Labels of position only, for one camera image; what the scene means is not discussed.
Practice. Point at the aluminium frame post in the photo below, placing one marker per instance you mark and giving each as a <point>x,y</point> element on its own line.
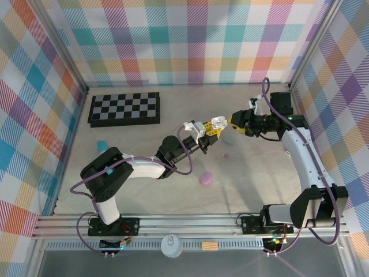
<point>314,43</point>
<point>64,47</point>

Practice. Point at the small wooden block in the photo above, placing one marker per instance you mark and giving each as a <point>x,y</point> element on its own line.
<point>210,246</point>

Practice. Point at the mint green earbud case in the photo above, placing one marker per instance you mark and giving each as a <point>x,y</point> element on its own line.
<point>230,140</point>

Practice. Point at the left small circuit board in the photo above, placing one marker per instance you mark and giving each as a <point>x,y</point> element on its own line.
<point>115,244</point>

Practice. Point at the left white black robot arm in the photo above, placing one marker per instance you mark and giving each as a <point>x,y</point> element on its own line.
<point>144,168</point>

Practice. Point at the black grey chessboard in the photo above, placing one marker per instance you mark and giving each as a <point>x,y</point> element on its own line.
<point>124,109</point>

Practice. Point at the right aluminium side rail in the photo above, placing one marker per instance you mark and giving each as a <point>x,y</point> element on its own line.
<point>297,105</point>

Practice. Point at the grey metal panel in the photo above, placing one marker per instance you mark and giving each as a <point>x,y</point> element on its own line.
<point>201,265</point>

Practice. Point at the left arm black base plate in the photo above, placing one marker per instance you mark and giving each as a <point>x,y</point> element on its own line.
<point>129,225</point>

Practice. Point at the aluminium mounting rail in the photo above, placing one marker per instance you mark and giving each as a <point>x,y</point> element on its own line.
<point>187,225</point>

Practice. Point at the perforated metal strip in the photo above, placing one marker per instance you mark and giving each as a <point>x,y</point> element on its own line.
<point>190,245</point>

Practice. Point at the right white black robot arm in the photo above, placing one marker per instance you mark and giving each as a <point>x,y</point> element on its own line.
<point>302,155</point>

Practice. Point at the purple earbud charging case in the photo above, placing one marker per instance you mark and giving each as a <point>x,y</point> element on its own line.
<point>206,178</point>

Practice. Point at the right aluminium frame post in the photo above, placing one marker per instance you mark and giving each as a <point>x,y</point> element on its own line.
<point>314,43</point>

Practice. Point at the teal cylinder tube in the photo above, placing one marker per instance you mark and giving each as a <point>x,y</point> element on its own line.
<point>101,145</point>

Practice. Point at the right small circuit board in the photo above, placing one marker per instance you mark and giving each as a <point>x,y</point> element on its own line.
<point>274,243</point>

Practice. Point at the small circuit board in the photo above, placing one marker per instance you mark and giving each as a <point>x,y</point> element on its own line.
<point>115,244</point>
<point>274,243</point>

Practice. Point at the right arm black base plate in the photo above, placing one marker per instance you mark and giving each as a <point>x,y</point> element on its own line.
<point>250,225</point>

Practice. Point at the left aluminium frame post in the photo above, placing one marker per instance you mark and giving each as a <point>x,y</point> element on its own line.
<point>64,47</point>

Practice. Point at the small purple earbud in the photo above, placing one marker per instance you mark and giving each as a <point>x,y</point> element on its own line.
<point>226,155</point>

